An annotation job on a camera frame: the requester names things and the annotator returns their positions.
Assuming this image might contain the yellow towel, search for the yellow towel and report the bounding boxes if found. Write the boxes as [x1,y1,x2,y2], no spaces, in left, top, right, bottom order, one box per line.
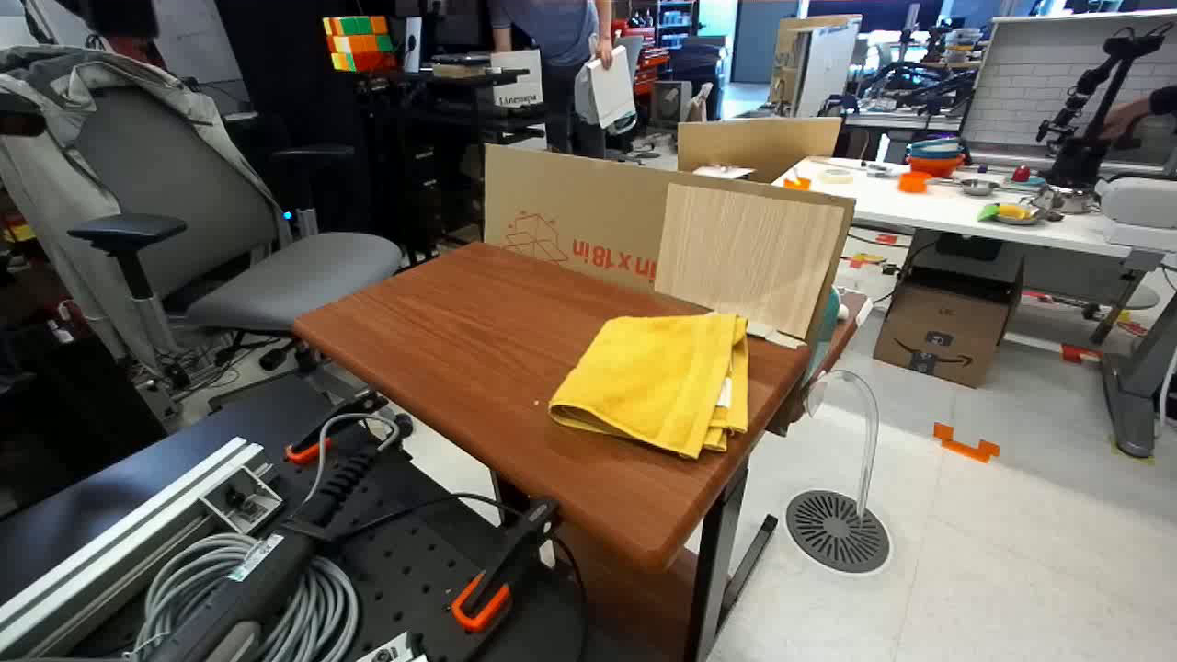
[543,308,753,463]

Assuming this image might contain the light wooden panel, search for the light wooden panel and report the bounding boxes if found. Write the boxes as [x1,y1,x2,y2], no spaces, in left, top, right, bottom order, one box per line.
[651,175,858,349]

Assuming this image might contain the white bag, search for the white bag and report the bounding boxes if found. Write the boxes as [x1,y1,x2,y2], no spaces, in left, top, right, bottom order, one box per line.
[569,43,641,135]

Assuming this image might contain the white box device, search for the white box device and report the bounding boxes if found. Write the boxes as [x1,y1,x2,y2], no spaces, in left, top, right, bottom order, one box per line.
[425,49,549,113]

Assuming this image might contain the long black padded bar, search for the long black padded bar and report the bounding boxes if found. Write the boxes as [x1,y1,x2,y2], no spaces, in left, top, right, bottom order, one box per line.
[143,417,420,662]

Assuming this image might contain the black perforated mounting board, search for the black perforated mounting board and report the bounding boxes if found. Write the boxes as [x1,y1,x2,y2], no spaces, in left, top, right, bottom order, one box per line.
[70,436,591,662]

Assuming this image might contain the standing person grey shirt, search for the standing person grey shirt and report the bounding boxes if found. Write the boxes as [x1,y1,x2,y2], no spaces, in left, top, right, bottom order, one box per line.
[485,0,618,157]

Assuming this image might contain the upright white cardboard panel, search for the upright white cardboard panel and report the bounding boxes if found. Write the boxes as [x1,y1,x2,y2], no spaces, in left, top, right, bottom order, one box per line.
[768,11,864,122]

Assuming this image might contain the cardboard box with drone print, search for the cardboard box with drone print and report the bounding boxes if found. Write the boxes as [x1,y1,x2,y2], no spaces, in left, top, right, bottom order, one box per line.
[870,268,1021,390]

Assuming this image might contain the white work table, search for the white work table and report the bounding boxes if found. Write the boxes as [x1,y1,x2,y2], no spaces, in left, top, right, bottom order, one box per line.
[773,154,1177,463]

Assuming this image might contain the colourful cube puzzle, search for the colourful cube puzzle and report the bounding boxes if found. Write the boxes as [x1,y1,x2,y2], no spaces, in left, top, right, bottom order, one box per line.
[320,11,403,77]

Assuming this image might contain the black box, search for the black box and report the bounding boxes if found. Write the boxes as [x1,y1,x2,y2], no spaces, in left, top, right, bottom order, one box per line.
[903,230,1030,293]

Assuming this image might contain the blue and orange bowl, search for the blue and orange bowl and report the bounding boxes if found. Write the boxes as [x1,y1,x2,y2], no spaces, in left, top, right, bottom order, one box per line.
[903,135,970,175]

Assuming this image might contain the plate with yellow green items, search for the plate with yellow green items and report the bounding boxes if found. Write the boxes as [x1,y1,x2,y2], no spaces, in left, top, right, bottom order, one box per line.
[976,198,1046,230]

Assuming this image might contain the grey office chair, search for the grey office chair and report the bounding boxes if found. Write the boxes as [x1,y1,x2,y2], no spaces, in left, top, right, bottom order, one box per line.
[0,43,407,426]

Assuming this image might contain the black flat platform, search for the black flat platform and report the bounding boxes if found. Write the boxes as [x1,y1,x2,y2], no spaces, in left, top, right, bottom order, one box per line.
[0,370,361,603]

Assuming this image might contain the white pegboard panel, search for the white pegboard panel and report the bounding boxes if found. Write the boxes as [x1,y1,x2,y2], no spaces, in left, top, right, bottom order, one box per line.
[956,11,1177,170]

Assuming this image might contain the black clamp orange handle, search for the black clamp orange handle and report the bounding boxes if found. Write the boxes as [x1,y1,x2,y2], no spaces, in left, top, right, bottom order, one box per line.
[444,493,562,635]
[283,390,391,471]

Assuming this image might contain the grey cable bundle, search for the grey cable bundle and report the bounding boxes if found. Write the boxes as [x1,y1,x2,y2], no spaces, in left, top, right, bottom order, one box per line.
[120,526,363,662]

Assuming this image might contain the orange floor bracket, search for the orange floor bracket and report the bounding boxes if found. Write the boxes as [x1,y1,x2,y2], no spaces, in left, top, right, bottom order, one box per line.
[929,419,1003,466]

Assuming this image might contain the aluminium rail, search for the aluminium rail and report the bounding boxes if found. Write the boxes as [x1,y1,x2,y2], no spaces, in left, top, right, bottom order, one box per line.
[0,434,269,659]

